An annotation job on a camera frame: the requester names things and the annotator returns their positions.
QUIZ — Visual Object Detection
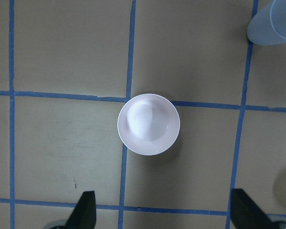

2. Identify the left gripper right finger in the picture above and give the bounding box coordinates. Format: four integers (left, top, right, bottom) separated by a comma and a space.
230, 188, 273, 229

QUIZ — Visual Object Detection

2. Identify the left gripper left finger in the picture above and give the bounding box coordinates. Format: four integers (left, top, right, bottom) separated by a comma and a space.
65, 191, 96, 229

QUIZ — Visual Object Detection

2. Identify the blue cup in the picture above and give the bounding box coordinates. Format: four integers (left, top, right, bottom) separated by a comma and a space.
270, 0, 286, 39
247, 0, 286, 45

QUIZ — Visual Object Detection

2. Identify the pink bowl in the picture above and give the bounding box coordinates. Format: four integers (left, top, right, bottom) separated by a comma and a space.
117, 94, 181, 156

